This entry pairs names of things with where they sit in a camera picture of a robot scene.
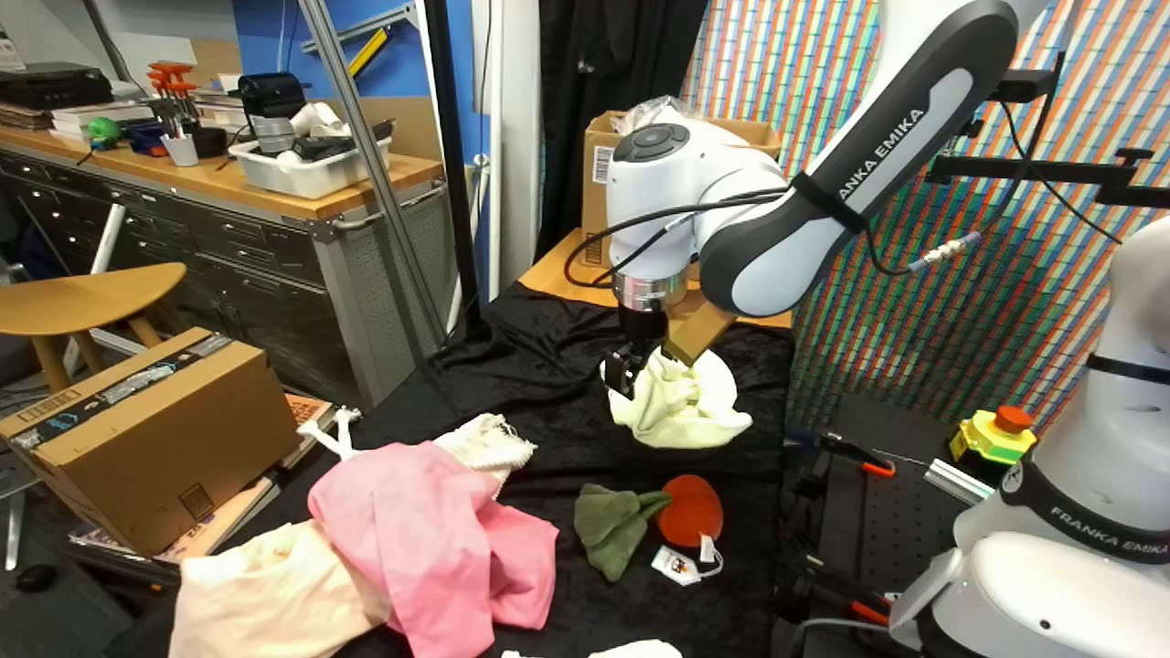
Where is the white plastic bin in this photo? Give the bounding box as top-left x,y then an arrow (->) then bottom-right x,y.
230,142 -> 368,200

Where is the yellow red emergency button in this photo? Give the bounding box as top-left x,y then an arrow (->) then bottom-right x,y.
946,407 -> 1038,465

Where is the black table cloth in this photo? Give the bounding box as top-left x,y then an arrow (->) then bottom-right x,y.
354,286 -> 794,658

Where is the white cloth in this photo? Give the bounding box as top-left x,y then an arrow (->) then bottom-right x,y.
589,639 -> 684,658

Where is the wooden stool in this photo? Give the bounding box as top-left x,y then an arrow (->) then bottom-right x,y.
0,263 -> 187,392

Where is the cardboard box on floor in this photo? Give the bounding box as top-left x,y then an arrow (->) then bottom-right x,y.
0,329 -> 297,555

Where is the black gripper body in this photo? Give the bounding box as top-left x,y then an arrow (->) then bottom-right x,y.
599,307 -> 669,393

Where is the white knitted towel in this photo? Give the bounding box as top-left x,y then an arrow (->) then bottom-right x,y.
436,412 -> 538,485

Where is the dark green cloth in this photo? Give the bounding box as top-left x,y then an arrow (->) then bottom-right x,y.
574,481 -> 666,580

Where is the cream tote bag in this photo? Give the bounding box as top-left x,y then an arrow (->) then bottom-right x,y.
169,521 -> 371,658

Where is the cardboard box behind robot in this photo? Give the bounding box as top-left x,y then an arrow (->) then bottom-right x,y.
582,109 -> 782,275

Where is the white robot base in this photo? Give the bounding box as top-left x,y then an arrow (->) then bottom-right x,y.
887,220 -> 1170,658

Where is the pink shirt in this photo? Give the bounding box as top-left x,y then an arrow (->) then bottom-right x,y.
305,445 -> 558,658

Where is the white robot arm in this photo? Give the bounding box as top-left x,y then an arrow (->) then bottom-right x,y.
603,0 -> 1045,317

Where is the light green cloth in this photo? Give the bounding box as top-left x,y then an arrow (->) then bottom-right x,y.
608,347 -> 754,451

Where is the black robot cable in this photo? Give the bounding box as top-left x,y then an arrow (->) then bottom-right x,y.
558,179 -> 808,292

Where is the wooden workbench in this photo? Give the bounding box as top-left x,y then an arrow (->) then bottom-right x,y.
0,126 -> 452,407

